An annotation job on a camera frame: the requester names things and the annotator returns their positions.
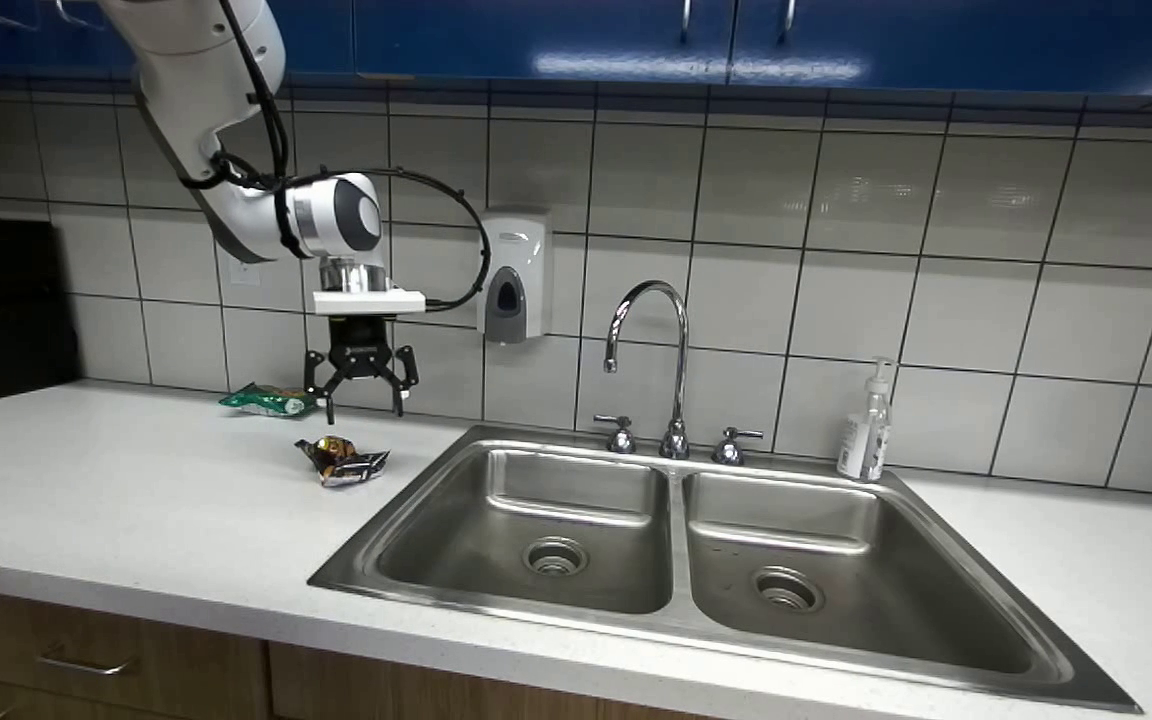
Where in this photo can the wooden base cabinet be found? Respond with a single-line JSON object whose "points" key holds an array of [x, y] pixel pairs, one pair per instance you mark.
{"points": [[179, 666]]}

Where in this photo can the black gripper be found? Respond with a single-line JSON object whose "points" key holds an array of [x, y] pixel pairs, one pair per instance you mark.
{"points": [[360, 344]]}

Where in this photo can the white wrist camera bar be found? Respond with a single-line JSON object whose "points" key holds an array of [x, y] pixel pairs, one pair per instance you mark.
{"points": [[369, 300]]}

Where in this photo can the clear spray bottle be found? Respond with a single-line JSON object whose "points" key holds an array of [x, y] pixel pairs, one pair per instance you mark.
{"points": [[864, 440]]}

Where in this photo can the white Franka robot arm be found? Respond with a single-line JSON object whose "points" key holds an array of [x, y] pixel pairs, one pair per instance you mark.
{"points": [[210, 94]]}

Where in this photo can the blue wall cabinets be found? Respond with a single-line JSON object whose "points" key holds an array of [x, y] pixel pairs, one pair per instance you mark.
{"points": [[603, 43]]}

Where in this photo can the green crisps packet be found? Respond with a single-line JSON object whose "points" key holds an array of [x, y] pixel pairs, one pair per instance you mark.
{"points": [[269, 400]]}

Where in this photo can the black countertop appliance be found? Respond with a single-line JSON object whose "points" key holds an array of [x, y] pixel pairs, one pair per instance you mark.
{"points": [[11, 307]]}

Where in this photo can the stainless steel double sink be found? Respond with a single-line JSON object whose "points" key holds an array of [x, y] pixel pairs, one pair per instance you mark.
{"points": [[737, 640]]}

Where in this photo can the chrome gooseneck faucet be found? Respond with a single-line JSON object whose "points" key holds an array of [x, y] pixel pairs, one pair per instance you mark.
{"points": [[672, 400]]}

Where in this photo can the white wall soap dispenser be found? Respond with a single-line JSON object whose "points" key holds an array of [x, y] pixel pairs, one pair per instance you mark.
{"points": [[512, 272]]}

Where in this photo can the black crisps packet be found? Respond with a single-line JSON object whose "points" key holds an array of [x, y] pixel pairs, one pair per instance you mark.
{"points": [[342, 463]]}

